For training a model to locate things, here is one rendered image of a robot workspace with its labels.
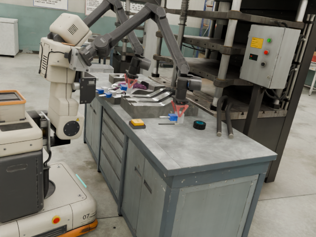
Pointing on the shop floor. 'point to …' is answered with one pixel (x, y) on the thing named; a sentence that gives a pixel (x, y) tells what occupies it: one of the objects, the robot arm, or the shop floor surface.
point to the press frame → (275, 9)
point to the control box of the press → (266, 65)
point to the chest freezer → (9, 36)
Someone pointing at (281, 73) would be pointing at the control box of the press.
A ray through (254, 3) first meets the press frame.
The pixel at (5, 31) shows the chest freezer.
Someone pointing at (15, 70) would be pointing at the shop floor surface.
